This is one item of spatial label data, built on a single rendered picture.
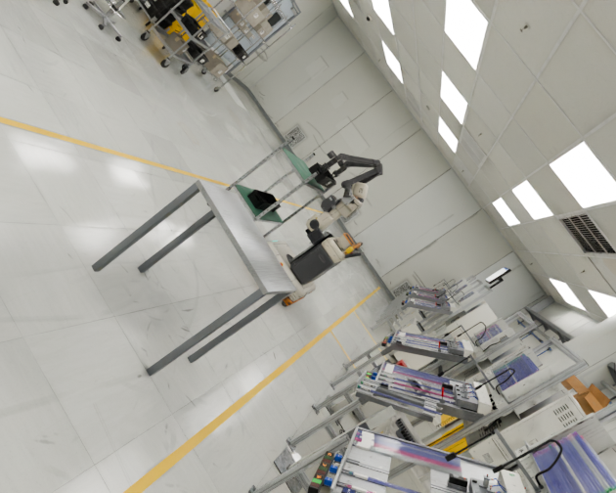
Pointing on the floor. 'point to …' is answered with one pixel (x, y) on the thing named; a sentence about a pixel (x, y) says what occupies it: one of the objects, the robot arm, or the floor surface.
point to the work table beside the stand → (239, 234)
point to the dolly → (163, 11)
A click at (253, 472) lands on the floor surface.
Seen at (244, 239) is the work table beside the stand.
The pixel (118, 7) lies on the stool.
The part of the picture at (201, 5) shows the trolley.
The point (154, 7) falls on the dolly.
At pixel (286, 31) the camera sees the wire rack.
